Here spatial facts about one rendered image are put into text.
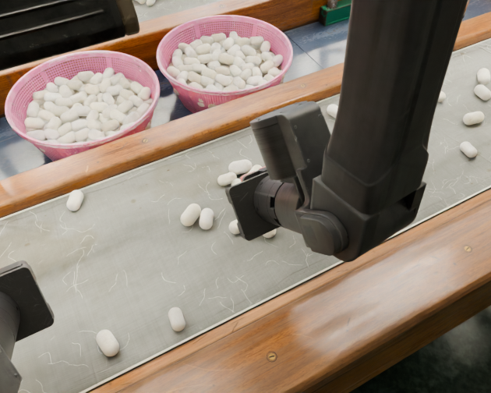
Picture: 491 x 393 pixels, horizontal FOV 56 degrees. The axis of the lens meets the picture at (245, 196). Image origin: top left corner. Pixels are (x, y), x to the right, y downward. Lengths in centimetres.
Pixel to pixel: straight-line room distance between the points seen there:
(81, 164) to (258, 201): 34
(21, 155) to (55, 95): 13
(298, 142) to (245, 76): 54
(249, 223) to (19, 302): 24
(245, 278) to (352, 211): 30
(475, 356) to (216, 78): 106
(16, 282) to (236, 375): 25
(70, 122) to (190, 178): 27
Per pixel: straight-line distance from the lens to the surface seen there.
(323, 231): 36
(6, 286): 49
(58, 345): 62
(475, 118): 89
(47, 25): 46
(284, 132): 40
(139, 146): 76
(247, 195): 51
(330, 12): 121
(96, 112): 88
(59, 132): 86
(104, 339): 59
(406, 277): 63
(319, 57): 111
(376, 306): 59
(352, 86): 31
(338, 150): 34
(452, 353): 149
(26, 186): 75
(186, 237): 66
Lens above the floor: 128
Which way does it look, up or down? 50 degrees down
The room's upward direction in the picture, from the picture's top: straight up
